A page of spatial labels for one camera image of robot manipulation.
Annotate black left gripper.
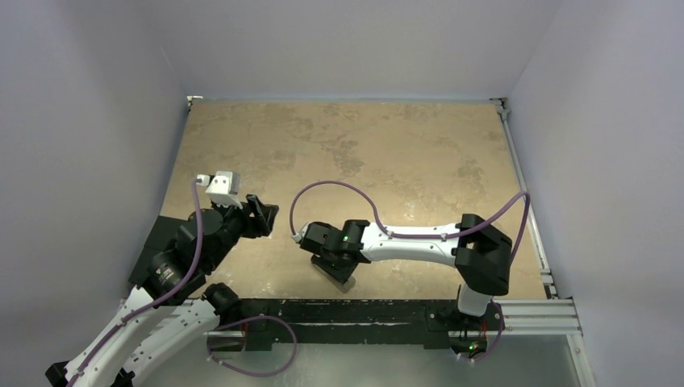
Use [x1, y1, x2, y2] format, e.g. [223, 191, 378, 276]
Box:
[205, 192, 277, 271]

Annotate white universal AC remote control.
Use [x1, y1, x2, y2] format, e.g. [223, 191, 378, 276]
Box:
[311, 255, 357, 293]

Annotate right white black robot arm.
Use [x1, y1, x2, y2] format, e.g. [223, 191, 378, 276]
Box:
[293, 214, 514, 328]

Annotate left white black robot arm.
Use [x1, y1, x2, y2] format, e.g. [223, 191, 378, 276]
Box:
[45, 194, 279, 386]

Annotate black mat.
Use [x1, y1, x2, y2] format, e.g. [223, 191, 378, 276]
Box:
[128, 215, 188, 286]

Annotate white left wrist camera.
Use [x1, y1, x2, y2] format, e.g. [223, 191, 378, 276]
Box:
[205, 171, 243, 209]

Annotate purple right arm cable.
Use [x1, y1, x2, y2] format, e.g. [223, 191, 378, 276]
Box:
[289, 181, 531, 263]

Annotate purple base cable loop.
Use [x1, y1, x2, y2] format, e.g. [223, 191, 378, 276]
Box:
[206, 314, 298, 377]

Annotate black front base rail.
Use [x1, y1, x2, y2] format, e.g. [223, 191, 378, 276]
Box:
[233, 298, 505, 354]

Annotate aluminium frame rail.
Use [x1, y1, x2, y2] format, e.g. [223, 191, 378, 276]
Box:
[490, 98, 599, 387]

